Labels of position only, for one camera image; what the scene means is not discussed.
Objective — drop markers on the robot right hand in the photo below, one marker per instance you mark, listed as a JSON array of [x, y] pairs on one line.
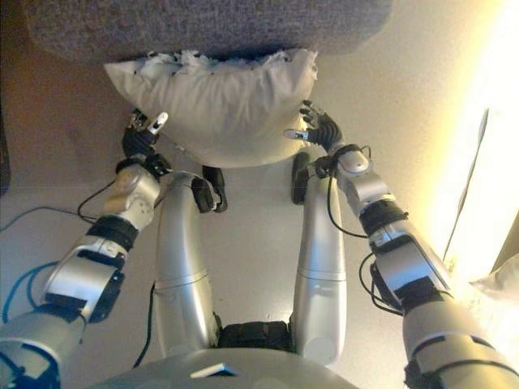
[[326, 133]]

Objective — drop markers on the silver robot right leg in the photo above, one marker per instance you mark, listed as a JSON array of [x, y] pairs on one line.
[[320, 251]]

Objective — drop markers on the grey fabric armchair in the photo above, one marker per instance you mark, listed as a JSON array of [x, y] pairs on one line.
[[202, 24]]

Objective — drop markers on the silver robot left leg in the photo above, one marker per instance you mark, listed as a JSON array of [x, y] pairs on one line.
[[178, 251]]

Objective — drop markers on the white fringed bedspread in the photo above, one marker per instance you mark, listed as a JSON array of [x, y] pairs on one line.
[[498, 283]]

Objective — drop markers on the silver robot leg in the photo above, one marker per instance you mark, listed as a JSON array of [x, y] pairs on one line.
[[320, 251], [178, 251]]

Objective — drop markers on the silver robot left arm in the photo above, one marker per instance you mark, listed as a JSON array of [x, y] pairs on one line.
[[81, 275]]

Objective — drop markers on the white fringed cushion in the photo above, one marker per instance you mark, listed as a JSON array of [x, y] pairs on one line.
[[227, 109]]

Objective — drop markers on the grey robot torso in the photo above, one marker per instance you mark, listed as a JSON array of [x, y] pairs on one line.
[[227, 373]]

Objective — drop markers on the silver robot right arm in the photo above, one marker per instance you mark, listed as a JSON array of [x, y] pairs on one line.
[[413, 267]]

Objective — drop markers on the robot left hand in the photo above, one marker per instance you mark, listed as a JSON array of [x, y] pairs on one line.
[[138, 142]]

